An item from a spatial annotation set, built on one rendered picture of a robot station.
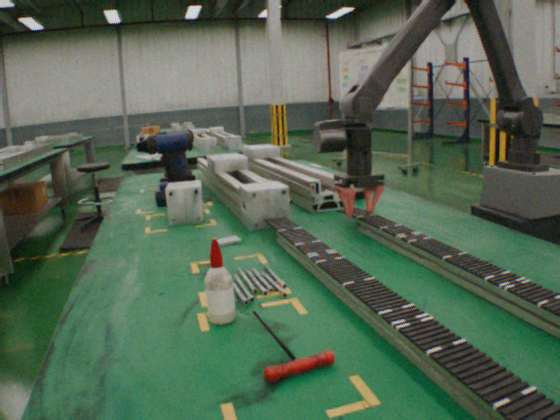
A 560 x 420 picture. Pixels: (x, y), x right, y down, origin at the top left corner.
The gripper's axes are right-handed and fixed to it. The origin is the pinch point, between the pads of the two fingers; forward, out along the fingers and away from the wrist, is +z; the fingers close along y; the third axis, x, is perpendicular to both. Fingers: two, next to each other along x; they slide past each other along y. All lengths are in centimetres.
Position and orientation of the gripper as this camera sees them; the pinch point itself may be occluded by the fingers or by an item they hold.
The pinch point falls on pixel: (359, 213)
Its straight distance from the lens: 101.4
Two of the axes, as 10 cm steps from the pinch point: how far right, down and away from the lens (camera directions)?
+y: -9.5, 1.2, -2.9
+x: 3.1, 2.1, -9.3
